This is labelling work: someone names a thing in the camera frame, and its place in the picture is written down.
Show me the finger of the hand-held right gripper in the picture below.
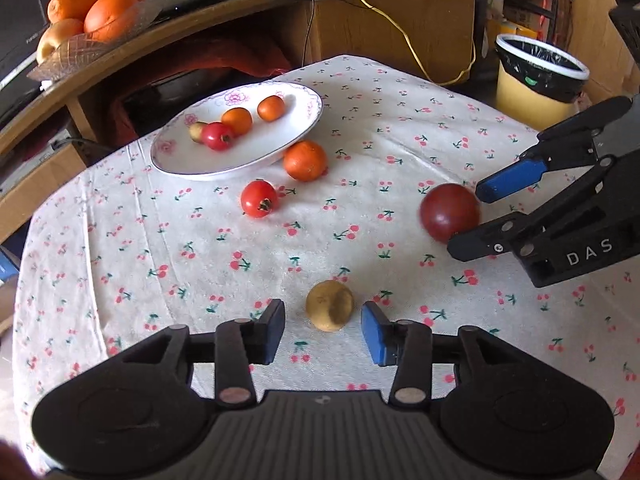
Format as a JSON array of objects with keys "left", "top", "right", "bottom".
[
  {"left": 447, "top": 156, "right": 617, "bottom": 263},
  {"left": 475, "top": 96, "right": 633, "bottom": 204}
]

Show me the small tangerine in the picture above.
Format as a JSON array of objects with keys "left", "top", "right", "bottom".
[
  {"left": 221, "top": 107, "right": 253, "bottom": 136},
  {"left": 257, "top": 95, "right": 286, "bottom": 123}
]

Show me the yellow trash bin black liner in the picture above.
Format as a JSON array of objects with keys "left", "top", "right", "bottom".
[{"left": 494, "top": 33, "right": 591, "bottom": 132}]

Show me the white plate pink floral print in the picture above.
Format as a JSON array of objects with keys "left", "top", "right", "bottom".
[{"left": 150, "top": 81, "right": 324, "bottom": 181}]

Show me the large orange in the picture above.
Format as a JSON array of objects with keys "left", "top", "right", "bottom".
[
  {"left": 47, "top": 0, "right": 101, "bottom": 24},
  {"left": 83, "top": 0, "right": 144, "bottom": 44}
]

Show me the black cable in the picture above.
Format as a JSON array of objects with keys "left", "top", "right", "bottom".
[{"left": 220, "top": 0, "right": 361, "bottom": 66}]

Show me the yellow apple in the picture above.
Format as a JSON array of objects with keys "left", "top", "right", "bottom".
[{"left": 36, "top": 18, "right": 86, "bottom": 64}]

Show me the curved wooden desk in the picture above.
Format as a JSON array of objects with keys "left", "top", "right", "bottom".
[{"left": 0, "top": 0, "right": 477, "bottom": 243}]

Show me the glass fruit bowl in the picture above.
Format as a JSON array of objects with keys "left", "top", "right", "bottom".
[{"left": 27, "top": 0, "right": 166, "bottom": 81}]

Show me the small red tomato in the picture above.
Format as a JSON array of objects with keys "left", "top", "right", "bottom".
[{"left": 201, "top": 122, "right": 235, "bottom": 152}]

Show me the black plastic crate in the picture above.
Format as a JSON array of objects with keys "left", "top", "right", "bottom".
[{"left": 609, "top": 0, "right": 640, "bottom": 57}]

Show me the black monitor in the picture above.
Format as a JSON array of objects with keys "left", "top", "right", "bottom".
[{"left": 0, "top": 0, "right": 54, "bottom": 128}]

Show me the cherry print tablecloth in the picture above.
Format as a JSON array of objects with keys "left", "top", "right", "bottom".
[{"left": 12, "top": 55, "right": 640, "bottom": 480}]

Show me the yellow cable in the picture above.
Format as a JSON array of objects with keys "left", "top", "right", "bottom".
[{"left": 162, "top": 0, "right": 477, "bottom": 86}]

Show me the yellow-brown round pear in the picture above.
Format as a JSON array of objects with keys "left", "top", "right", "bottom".
[{"left": 305, "top": 280, "right": 355, "bottom": 333}]

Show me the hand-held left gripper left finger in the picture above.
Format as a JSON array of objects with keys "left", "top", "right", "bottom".
[{"left": 122, "top": 299, "right": 286, "bottom": 407}]

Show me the dark red apple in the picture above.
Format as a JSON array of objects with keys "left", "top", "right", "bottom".
[{"left": 419, "top": 183, "right": 482, "bottom": 244}]

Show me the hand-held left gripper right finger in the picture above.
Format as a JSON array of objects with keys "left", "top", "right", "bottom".
[{"left": 361, "top": 301, "right": 531, "bottom": 407}]

